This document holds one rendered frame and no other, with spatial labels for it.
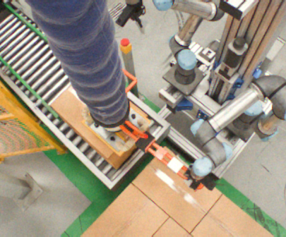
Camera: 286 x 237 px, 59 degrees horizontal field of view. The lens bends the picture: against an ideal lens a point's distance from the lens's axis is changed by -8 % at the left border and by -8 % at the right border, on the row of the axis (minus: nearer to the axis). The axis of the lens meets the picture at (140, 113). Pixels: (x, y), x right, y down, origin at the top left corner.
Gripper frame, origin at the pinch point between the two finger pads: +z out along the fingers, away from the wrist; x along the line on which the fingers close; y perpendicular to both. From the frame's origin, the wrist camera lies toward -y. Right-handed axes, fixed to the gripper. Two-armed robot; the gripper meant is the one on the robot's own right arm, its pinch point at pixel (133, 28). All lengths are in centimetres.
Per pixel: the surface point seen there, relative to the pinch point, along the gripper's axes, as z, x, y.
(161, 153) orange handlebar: 30, -52, -36
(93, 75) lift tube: -32, -25, -43
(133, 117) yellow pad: 40, -23, -28
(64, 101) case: 57, 29, -49
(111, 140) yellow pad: 39, -23, -48
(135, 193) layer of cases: 98, -48, -61
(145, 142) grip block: 30, -41, -37
